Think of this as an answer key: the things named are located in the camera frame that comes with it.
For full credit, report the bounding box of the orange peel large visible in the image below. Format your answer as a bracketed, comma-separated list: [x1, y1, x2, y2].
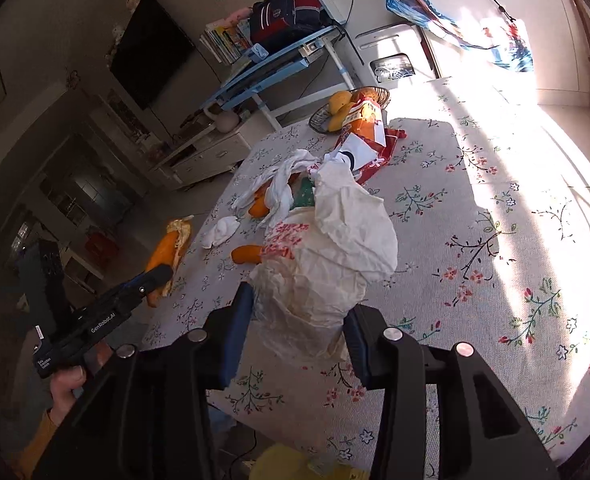
[145, 214, 194, 308]

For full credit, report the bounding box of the small white tissue wad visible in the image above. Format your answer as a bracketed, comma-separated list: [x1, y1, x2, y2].
[202, 216, 240, 249]

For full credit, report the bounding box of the white plastic bag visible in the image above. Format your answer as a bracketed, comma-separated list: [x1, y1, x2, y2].
[249, 160, 398, 364]

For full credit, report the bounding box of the orange peel short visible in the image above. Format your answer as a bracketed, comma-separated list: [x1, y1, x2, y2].
[248, 181, 271, 219]

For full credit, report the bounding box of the white tissue paper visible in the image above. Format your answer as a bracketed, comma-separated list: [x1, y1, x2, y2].
[231, 150, 321, 230]

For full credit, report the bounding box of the green knitted cloth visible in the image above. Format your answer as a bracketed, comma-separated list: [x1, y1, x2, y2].
[293, 177, 316, 208]

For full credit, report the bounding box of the red orange snack bag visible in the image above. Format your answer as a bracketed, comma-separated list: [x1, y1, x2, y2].
[325, 100, 406, 184]

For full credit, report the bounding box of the person's left hand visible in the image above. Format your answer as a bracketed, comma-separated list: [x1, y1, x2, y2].
[48, 340, 112, 426]

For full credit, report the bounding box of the floral tablecloth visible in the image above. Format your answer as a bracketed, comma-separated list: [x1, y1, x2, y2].
[142, 77, 590, 478]

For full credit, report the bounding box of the yellow plastic basin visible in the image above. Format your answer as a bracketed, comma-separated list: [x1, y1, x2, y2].
[248, 444, 370, 480]

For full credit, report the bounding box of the white tv cabinet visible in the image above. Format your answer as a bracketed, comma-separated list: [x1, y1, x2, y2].
[152, 112, 274, 191]

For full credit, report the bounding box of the pink kettlebell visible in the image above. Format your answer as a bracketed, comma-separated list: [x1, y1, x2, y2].
[203, 104, 240, 133]

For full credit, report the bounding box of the blue study desk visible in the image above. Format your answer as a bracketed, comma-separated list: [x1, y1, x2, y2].
[202, 23, 356, 130]

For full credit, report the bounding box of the yellow mango front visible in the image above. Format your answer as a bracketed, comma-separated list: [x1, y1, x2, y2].
[327, 102, 352, 132]

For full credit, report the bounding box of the yellow mango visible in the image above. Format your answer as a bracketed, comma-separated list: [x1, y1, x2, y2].
[327, 102, 352, 132]
[328, 90, 352, 116]

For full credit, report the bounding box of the yellow mango left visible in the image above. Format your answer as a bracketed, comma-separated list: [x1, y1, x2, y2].
[328, 90, 352, 116]

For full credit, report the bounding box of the row of books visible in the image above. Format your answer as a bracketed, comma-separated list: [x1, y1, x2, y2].
[199, 18, 252, 66]

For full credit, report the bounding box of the navy striped backpack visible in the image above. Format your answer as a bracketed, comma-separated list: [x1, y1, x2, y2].
[249, 0, 334, 54]

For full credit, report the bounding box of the colourful kite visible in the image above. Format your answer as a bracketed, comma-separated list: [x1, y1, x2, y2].
[386, 0, 534, 73]

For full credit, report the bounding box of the wire fruit basket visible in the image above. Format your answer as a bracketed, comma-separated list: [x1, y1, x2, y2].
[309, 86, 390, 133]

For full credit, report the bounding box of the black wall television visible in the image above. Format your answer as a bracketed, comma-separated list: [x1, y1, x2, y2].
[109, 0, 195, 110]

